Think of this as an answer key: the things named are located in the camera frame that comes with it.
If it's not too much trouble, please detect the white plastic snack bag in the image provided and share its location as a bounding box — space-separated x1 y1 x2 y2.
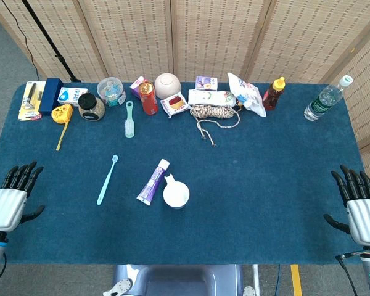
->
227 72 268 118

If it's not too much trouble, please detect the yellow tape measure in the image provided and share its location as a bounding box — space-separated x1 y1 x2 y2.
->
51 104 74 152

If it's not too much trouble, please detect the white rolled package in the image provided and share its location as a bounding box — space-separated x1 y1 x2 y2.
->
187 89 237 108

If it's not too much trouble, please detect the peeler on packaging card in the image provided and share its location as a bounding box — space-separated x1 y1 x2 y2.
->
17 81 47 122

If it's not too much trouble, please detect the glass jar with black lid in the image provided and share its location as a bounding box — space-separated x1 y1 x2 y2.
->
78 93 106 122

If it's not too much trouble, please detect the beige bowl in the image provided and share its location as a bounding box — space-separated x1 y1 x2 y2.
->
154 72 182 100

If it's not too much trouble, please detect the white snack packet red picture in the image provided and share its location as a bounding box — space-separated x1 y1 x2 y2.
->
160 91 191 120

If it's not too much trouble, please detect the light blue toothbrush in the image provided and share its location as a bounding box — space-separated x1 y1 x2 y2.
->
96 155 120 206

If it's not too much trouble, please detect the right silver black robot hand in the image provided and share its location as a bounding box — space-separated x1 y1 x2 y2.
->
323 164 370 247

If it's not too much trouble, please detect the dark blue box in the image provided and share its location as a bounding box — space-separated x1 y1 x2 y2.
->
38 78 64 117

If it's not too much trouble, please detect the thin black background cable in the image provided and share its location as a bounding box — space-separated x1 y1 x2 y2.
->
1 0 41 80

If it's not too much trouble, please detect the green scrubbing brush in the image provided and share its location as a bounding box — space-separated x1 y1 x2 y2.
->
124 101 136 138

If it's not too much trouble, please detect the clear tub of clips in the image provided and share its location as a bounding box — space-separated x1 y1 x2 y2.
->
96 76 127 108

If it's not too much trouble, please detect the honey bear bottle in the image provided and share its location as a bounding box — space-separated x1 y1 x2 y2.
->
261 76 286 111

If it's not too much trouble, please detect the yellow floor tape strip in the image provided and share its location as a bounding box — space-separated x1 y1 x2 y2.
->
290 264 303 296

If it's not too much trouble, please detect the braided rope bundle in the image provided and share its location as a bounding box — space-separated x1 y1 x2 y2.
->
189 104 241 147

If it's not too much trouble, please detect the bamboo folding screen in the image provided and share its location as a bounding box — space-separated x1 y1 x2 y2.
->
0 0 370 198

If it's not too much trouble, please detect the red drink can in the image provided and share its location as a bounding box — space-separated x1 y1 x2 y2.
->
138 81 159 116

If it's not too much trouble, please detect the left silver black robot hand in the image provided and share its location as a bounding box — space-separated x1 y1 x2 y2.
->
0 161 46 232

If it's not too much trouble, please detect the white metal leg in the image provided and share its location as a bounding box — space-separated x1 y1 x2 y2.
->
252 264 261 296

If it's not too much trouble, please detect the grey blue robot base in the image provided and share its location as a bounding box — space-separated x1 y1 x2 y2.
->
103 264 257 296

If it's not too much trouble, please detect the purple and pink box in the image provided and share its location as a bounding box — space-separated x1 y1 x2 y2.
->
129 76 149 99

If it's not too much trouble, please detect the blue floor cable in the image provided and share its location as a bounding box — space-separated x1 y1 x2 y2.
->
274 264 281 296

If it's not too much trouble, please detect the black tripod stand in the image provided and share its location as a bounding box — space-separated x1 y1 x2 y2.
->
20 0 82 83

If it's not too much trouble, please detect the clear water bottle green label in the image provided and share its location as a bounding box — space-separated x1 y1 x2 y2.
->
303 75 354 121

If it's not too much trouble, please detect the blue table cloth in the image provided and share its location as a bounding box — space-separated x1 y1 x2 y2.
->
0 81 370 266

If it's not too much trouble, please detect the small purple white carton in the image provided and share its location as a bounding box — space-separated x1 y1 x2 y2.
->
195 75 219 91

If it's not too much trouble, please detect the white and blue carton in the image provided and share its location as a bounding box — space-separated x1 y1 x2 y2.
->
57 86 89 107

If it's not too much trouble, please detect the white cup with eared handle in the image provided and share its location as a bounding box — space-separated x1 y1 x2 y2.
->
162 173 191 210

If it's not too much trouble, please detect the purple toothpaste tube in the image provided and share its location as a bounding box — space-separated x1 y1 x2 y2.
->
136 158 170 205

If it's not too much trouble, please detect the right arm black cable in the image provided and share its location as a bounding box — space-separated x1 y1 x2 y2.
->
335 250 363 296

